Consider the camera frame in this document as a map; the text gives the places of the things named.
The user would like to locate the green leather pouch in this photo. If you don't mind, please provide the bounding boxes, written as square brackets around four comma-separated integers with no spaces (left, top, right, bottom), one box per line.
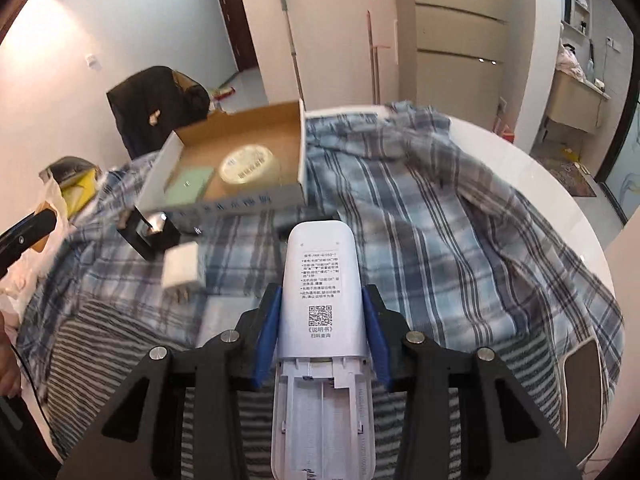
[164,166,215,207]

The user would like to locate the green-handled mop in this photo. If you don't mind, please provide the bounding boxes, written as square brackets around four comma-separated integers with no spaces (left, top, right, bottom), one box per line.
[280,0,306,107]

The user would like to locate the black tray lid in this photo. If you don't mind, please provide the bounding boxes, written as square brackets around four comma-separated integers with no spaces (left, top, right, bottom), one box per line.
[560,336,604,467]

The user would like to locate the wall light switch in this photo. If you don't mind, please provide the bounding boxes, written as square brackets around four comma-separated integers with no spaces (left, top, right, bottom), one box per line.
[86,54,101,70]

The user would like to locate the beige refrigerator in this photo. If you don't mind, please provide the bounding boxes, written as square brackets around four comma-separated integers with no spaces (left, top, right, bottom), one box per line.
[396,0,535,130]

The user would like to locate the glass sliding door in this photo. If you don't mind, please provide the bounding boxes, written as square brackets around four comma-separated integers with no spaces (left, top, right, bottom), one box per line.
[594,84,640,224]

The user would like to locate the striped grey cloth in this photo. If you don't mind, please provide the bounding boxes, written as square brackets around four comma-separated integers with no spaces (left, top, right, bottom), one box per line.
[60,286,579,479]

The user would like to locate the white power adapter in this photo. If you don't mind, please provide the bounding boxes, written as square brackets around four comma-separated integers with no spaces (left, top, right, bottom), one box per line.
[160,242,206,302]

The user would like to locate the white remote-like device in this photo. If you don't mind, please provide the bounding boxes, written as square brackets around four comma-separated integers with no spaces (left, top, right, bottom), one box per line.
[271,220,375,479]

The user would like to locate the chair with black jacket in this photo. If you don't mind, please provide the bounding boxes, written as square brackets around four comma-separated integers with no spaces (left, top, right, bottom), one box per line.
[106,66,210,159]

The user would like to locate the bathroom vanity cabinet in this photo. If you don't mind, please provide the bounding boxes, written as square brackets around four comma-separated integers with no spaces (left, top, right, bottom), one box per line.
[546,70,610,134]

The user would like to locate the white plastic bag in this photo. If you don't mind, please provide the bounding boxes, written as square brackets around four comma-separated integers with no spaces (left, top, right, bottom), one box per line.
[1,180,70,318]

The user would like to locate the grey bag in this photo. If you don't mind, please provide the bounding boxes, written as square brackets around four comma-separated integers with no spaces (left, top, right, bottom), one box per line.
[38,156,99,188]

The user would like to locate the pink broom and dustpan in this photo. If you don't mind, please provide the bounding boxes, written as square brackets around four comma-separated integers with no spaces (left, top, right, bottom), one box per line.
[367,11,390,105]

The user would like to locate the grey booklet box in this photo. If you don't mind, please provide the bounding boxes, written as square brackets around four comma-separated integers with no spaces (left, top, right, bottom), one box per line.
[195,296,259,348]

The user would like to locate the patterned door mat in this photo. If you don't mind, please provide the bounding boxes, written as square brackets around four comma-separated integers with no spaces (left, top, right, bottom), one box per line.
[537,157,596,197]

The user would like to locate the dark red door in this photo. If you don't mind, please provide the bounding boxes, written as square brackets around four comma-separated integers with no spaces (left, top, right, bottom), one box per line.
[219,0,258,72]

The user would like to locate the black box with foil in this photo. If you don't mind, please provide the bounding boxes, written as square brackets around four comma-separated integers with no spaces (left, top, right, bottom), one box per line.
[117,208,181,261]

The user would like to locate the yellow bag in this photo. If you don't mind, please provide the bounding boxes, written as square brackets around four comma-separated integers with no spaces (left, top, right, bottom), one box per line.
[61,169,96,219]

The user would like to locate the blue plaid shirt cloth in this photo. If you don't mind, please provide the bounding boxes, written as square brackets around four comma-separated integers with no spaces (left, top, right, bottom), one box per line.
[16,100,626,461]

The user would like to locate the person's left hand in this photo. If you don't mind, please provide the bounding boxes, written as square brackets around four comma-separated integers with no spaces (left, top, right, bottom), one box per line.
[0,315,22,398]

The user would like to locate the open cardboard box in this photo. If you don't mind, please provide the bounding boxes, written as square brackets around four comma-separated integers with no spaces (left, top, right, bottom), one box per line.
[136,101,307,222]

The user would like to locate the red paper bag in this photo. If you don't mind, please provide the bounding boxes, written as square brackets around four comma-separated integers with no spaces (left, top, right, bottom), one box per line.
[492,104,515,144]

